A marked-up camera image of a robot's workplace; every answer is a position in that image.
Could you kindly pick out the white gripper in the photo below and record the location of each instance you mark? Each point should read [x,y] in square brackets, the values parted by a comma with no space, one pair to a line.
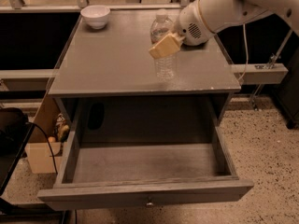
[191,26]

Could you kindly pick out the clear plastic water bottle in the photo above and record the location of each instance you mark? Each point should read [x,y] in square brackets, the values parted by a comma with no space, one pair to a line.
[164,67]

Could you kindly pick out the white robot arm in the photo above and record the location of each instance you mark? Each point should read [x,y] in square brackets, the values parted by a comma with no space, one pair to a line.
[221,14]

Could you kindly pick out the grey open top drawer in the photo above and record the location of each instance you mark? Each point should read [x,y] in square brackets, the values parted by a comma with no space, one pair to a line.
[96,175]

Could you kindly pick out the grey wooden cabinet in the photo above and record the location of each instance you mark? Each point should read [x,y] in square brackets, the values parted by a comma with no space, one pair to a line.
[112,75]

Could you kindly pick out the white ceramic bowl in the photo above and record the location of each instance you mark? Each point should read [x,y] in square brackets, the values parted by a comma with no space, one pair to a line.
[95,16]

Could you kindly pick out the toys in cardboard box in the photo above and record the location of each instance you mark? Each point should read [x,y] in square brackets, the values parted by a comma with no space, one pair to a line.
[61,130]

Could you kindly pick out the cardboard box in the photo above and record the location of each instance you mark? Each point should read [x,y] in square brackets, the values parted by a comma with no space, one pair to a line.
[44,157]

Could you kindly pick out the black chair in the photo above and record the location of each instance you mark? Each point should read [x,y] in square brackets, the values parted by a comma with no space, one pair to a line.
[15,131]

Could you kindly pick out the metal railing frame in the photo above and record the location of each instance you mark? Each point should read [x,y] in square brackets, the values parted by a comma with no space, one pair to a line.
[39,79]

